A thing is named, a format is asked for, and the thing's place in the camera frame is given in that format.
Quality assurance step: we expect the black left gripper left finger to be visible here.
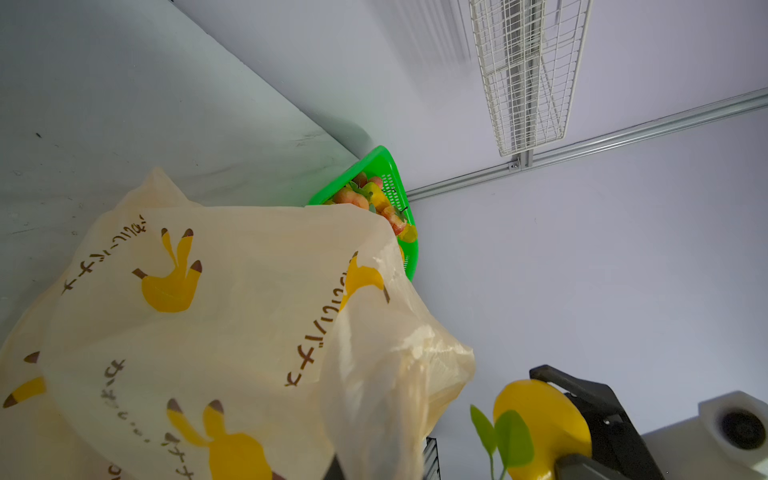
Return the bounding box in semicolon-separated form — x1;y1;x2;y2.
422;437;441;480

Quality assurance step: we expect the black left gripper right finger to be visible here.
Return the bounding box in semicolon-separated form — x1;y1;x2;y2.
529;365;664;480

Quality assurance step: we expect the yellow fake lemon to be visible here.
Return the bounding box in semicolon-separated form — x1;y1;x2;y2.
469;379;593;479

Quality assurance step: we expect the cream banana print plastic bag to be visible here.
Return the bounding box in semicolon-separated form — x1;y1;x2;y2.
1;170;475;479

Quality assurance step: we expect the yellow fake banana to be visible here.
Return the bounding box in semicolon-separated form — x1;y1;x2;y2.
362;182;391;212

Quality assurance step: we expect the fake peach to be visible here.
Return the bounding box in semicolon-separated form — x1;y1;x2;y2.
332;187;370;211

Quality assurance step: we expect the green plastic fruit basket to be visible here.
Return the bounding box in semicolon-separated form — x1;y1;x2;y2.
308;146;419;280

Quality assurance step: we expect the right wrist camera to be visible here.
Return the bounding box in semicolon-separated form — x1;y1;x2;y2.
643;391;767;479

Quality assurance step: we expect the aluminium frame post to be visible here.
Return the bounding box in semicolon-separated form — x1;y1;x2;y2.
408;88;767;201

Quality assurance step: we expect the white wire wall basket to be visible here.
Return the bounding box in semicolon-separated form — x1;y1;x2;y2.
469;0;592;157

